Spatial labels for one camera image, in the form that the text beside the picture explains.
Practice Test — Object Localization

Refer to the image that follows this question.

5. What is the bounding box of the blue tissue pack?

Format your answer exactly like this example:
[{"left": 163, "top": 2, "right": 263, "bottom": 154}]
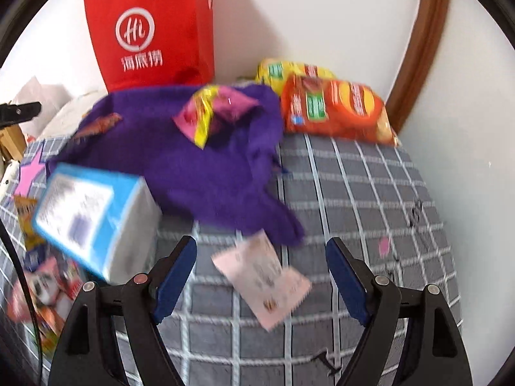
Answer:
[{"left": 31, "top": 163, "right": 162, "bottom": 284}]

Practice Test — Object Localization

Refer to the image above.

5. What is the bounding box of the black cable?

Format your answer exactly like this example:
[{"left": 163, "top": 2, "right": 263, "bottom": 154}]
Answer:
[{"left": 0, "top": 209, "right": 46, "bottom": 386}]

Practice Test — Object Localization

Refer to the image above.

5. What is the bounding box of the yellow chip bag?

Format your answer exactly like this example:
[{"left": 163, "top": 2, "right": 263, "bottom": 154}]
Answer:
[{"left": 255, "top": 58, "right": 336, "bottom": 94}]

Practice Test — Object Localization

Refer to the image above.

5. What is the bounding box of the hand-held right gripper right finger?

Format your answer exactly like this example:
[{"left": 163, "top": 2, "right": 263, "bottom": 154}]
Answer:
[{"left": 325, "top": 236, "right": 473, "bottom": 386}]

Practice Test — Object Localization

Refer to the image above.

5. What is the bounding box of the pale pink snack packet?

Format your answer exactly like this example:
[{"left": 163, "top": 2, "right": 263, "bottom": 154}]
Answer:
[{"left": 211, "top": 229, "right": 312, "bottom": 330}]

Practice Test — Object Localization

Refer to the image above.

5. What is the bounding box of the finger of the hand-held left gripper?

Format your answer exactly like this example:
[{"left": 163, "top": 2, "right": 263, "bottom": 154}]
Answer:
[{"left": 0, "top": 102, "right": 42, "bottom": 126}]

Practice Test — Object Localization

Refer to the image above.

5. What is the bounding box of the dark red snack packet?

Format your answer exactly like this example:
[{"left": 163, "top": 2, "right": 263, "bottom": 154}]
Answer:
[{"left": 73, "top": 113, "right": 123, "bottom": 142}]

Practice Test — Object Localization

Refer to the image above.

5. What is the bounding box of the grey checked blanket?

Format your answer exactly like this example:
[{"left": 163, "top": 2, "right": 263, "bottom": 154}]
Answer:
[{"left": 0, "top": 133, "right": 463, "bottom": 386}]

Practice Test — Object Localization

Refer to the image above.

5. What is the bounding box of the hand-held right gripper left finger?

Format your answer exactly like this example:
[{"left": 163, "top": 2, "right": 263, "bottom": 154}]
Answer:
[{"left": 48, "top": 235, "right": 198, "bottom": 386}]

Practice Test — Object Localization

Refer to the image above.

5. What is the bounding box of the white printed pillow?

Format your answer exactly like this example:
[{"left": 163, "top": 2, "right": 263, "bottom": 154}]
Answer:
[{"left": 38, "top": 92, "right": 107, "bottom": 142}]

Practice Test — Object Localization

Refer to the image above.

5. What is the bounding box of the red paper bag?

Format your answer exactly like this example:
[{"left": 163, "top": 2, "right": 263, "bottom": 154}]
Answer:
[{"left": 84, "top": 0, "right": 215, "bottom": 93}]

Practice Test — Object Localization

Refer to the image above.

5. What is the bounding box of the yellow and pink snack packet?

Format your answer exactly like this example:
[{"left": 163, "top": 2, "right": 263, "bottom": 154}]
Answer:
[{"left": 172, "top": 84, "right": 258, "bottom": 149}]

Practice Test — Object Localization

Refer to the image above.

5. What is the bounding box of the brown door frame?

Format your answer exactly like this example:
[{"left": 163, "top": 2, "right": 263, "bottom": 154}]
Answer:
[{"left": 382, "top": 0, "right": 451, "bottom": 135}]

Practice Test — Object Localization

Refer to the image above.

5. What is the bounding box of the pink panda snack packet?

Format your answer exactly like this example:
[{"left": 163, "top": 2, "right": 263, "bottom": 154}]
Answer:
[{"left": 7, "top": 251, "right": 86, "bottom": 323}]

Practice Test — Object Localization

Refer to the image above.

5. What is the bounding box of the orange chip bag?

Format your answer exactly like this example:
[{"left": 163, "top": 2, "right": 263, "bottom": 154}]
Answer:
[{"left": 280, "top": 73, "right": 399, "bottom": 147}]

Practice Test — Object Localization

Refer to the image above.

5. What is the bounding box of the purple cloth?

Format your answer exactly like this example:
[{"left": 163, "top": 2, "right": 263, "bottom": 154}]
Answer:
[{"left": 46, "top": 82, "right": 306, "bottom": 247}]

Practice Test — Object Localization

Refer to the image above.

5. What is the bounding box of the white plastic bag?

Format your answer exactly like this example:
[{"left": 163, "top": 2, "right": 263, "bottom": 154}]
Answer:
[{"left": 10, "top": 76, "right": 75, "bottom": 107}]

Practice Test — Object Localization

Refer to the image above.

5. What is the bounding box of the orange snack packet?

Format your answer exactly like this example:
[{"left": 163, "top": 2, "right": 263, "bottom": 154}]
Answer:
[{"left": 13, "top": 194, "right": 47, "bottom": 251}]

